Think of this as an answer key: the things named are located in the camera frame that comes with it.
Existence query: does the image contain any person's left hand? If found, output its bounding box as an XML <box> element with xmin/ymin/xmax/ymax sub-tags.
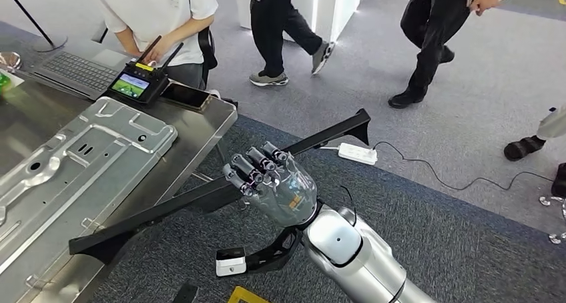
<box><xmin>141</xmin><ymin>35</ymin><xmax>176</xmax><ymax>65</ymax></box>

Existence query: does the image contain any black smartphone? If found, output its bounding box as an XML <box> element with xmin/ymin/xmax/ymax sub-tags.
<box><xmin>161</xmin><ymin>81</ymin><xmax>212</xmax><ymax>113</ymax></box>

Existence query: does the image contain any white display pillar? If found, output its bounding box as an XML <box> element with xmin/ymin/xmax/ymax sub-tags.
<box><xmin>234</xmin><ymin>0</ymin><xmax>366</xmax><ymax>43</ymax></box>

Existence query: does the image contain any black pole stand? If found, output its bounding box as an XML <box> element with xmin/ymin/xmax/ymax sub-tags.
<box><xmin>0</xmin><ymin>0</ymin><xmax>69</xmax><ymax>53</ymax></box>

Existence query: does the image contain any grey laptop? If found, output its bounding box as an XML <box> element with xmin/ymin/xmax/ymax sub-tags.
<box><xmin>31</xmin><ymin>49</ymin><xmax>133</xmax><ymax>102</ymax></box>

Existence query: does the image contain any stamped sheet metal panel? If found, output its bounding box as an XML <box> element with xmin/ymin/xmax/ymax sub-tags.
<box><xmin>0</xmin><ymin>96</ymin><xmax>179</xmax><ymax>303</ymax></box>

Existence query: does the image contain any stainless steel workbench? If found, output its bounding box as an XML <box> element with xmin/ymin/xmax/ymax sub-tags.
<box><xmin>0</xmin><ymin>44</ymin><xmax>239</xmax><ymax>303</ymax></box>

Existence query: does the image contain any long black plastic part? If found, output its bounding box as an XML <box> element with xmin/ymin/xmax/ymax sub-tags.
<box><xmin>68</xmin><ymin>108</ymin><xmax>372</xmax><ymax>266</ymax></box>

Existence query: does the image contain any black power cable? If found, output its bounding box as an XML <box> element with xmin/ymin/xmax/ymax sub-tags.
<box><xmin>373</xmin><ymin>141</ymin><xmax>556</xmax><ymax>192</ymax></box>

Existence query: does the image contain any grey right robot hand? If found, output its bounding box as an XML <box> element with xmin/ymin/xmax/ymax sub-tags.
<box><xmin>222</xmin><ymin>141</ymin><xmax>319</xmax><ymax>229</ymax></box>

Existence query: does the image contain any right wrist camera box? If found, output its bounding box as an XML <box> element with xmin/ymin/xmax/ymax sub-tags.
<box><xmin>216</xmin><ymin>247</ymin><xmax>248</xmax><ymax>278</ymax></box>

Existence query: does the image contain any black office chair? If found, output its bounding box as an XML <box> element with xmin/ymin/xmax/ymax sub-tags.
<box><xmin>198</xmin><ymin>27</ymin><xmax>218</xmax><ymax>87</ymax></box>

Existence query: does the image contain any yellow floor tape square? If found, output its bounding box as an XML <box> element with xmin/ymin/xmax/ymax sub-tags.
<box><xmin>228</xmin><ymin>286</ymin><xmax>270</xmax><ymax>303</ymax></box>

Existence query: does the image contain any black remote controller with screen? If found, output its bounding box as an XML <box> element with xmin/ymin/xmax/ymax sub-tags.
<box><xmin>103</xmin><ymin>35</ymin><xmax>184</xmax><ymax>105</ymax></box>

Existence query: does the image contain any white power strip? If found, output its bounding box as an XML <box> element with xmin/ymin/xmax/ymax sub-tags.
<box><xmin>338</xmin><ymin>142</ymin><xmax>379</xmax><ymax>166</ymax></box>

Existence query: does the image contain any black camera bracket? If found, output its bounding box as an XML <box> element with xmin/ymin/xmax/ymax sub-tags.
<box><xmin>245</xmin><ymin>228</ymin><xmax>304</xmax><ymax>273</ymax></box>

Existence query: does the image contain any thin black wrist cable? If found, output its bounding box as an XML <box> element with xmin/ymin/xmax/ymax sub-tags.
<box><xmin>339</xmin><ymin>185</ymin><xmax>357</xmax><ymax>227</ymax></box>

